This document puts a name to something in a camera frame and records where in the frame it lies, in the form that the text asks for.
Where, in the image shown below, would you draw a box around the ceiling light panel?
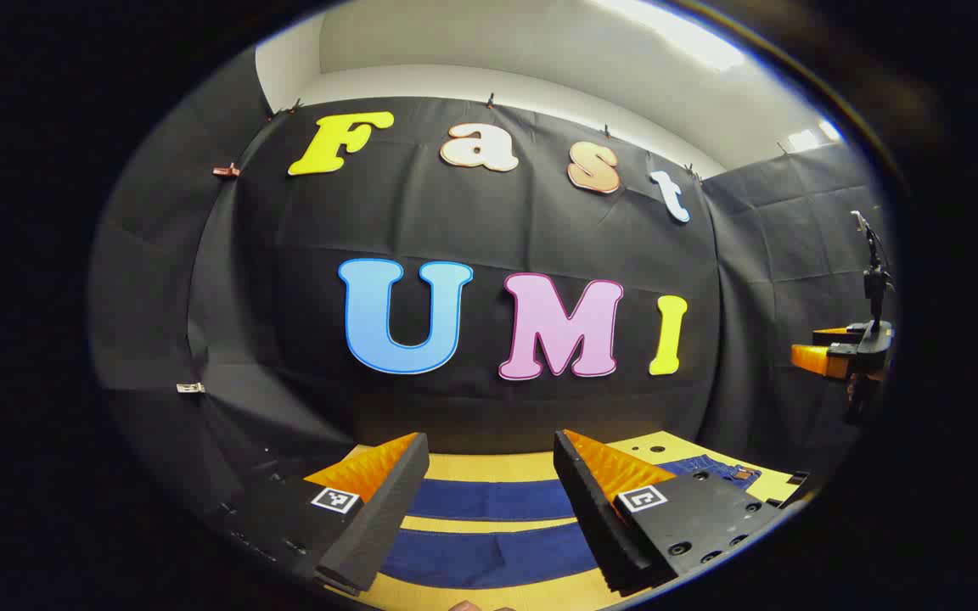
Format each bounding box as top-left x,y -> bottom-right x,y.
784,119 -> 844,154

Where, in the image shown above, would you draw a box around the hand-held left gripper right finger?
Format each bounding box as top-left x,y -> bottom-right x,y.
553,429 -> 787,596

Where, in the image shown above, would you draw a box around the thin black stand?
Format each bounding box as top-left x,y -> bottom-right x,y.
851,210 -> 892,334

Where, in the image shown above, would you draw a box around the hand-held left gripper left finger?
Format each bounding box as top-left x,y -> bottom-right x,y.
222,432 -> 431,597

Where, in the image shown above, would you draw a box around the blue denim jeans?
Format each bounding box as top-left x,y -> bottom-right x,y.
380,454 -> 763,591

